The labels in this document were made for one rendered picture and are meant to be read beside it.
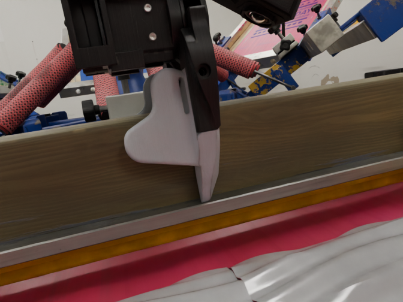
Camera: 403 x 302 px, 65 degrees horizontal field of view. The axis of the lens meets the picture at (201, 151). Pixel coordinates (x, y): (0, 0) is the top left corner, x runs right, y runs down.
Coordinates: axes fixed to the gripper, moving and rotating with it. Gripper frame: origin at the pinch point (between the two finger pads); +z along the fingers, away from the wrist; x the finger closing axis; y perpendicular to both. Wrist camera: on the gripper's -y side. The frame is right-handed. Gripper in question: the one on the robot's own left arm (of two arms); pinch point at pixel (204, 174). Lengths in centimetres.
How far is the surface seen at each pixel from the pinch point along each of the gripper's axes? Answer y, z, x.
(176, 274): 3.9, 5.2, 3.8
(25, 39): 91, -86, -412
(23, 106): 26, -7, -59
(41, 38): 74, -85, -412
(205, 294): 2.8, 4.4, 7.7
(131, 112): 3.3, -4.0, -26.0
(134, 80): -2, -10, -78
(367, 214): -12.1, 5.4, 3.1
